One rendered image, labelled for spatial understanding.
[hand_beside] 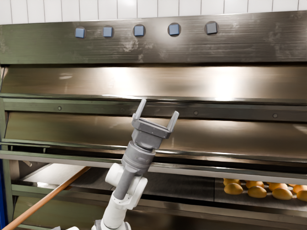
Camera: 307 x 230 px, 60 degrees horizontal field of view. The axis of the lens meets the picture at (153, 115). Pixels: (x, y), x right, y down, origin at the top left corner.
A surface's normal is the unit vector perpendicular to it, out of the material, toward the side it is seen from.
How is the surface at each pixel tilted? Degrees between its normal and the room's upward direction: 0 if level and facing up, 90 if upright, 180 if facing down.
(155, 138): 97
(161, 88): 70
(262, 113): 90
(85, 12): 90
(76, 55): 90
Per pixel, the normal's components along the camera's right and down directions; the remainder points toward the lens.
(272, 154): -0.21, -0.19
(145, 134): 0.19, 0.28
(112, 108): -0.23, 0.15
